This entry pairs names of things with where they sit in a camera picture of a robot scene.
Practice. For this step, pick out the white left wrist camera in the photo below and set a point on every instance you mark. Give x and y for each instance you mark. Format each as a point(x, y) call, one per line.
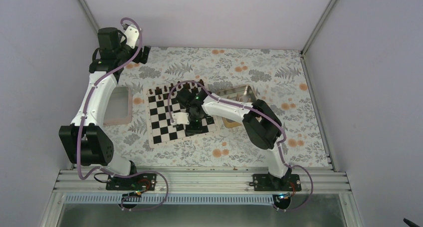
point(131, 36)

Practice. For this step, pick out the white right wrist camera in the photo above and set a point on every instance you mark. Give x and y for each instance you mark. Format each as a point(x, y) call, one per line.
point(180, 118)

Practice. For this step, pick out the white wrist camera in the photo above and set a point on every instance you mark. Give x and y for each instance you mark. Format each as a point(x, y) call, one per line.
point(180, 118)
point(131, 36)

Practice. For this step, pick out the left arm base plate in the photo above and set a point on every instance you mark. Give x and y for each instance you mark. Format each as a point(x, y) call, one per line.
point(143, 182)

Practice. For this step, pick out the aluminium rail frame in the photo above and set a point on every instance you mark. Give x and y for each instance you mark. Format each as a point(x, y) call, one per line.
point(223, 180)

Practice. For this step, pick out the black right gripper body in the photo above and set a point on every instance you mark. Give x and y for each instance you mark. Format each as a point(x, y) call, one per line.
point(198, 125)

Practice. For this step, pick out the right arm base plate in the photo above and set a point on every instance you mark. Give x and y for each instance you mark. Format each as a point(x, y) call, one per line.
point(269, 183)

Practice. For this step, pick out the pink tin lid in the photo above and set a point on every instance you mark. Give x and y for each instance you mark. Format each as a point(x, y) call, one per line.
point(119, 110)

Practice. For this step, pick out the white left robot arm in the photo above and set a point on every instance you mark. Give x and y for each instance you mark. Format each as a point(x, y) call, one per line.
point(84, 140)

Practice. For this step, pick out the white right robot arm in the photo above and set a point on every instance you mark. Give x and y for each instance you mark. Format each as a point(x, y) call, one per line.
point(263, 127)

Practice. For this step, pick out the floral patterned table mat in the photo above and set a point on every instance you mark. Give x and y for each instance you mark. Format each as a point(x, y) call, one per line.
point(276, 76)

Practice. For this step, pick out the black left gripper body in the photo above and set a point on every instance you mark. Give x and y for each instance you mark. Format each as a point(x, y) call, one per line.
point(142, 60)

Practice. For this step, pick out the black white chessboard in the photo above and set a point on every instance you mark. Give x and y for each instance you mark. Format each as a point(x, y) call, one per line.
point(161, 131)

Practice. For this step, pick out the gold metal tin tray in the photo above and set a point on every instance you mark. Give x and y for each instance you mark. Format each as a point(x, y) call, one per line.
point(241, 94)

